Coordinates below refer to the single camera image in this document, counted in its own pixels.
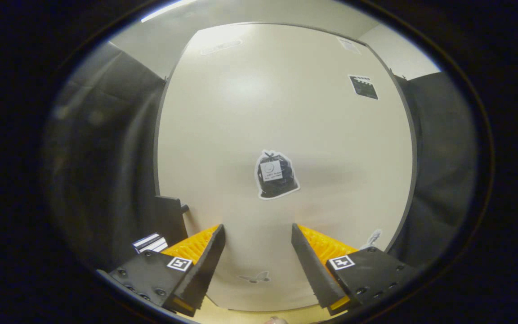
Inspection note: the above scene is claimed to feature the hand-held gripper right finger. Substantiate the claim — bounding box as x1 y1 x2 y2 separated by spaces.
291 223 419 315

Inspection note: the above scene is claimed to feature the small white and navy box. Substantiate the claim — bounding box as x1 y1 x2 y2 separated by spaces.
141 237 169 254
133 233 161 252

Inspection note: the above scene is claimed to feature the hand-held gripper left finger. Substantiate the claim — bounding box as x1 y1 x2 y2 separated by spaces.
108 224 226 317

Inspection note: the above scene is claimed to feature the black backdrop cloth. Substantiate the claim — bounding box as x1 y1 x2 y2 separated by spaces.
45 43 188 273
387 72 480 270

